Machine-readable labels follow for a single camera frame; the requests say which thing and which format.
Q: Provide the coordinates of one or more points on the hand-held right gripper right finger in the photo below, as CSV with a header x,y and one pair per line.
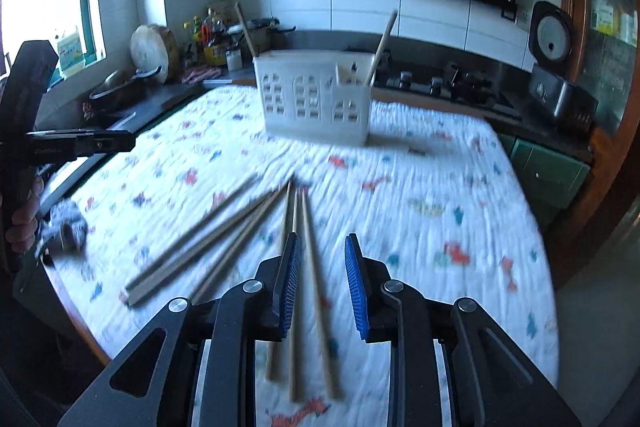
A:
x,y
356,292

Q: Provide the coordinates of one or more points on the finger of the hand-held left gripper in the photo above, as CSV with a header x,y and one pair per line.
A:
x,y
50,161
90,142

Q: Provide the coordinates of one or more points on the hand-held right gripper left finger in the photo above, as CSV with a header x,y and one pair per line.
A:
x,y
290,287

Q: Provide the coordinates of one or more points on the wooden chopstick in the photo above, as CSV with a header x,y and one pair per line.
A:
x,y
320,297
287,217
210,245
240,244
200,226

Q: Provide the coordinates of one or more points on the white plastic utensil holder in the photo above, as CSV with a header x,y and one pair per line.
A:
x,y
310,117

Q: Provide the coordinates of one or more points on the person's left hand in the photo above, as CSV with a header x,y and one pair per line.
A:
x,y
25,222

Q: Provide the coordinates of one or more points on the steel basin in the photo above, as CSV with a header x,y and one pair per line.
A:
x,y
120,84

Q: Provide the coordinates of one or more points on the grey cloth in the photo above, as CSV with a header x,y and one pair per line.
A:
x,y
65,227

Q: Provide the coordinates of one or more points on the white and blue carton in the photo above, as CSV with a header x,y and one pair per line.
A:
x,y
70,52

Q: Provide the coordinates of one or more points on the printed blanket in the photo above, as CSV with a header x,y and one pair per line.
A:
x,y
400,207

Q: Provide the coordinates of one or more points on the round wooden cutting board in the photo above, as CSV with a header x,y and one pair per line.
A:
x,y
152,52

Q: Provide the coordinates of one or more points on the pink cloth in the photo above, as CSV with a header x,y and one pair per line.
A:
x,y
200,74

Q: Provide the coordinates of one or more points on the dark yellow-label sauce bottle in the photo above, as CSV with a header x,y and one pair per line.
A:
x,y
215,49

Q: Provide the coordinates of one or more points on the white jar with black lid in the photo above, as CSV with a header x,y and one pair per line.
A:
x,y
234,59

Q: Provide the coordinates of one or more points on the thin wooden utensil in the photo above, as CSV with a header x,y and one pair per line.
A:
x,y
245,29

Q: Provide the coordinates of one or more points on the steel pressure pot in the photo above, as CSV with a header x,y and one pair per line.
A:
x,y
260,29

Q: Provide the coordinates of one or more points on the green cabinet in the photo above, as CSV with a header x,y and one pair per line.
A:
x,y
545,172

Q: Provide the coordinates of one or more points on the black gas stove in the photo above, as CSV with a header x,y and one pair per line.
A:
x,y
465,89

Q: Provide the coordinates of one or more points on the silver rice cooker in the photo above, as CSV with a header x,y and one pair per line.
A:
x,y
555,72

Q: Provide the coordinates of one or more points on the wooden glass-door cabinet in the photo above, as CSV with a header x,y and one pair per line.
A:
x,y
605,32

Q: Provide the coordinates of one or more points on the wall socket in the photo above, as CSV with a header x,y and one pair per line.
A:
x,y
523,19

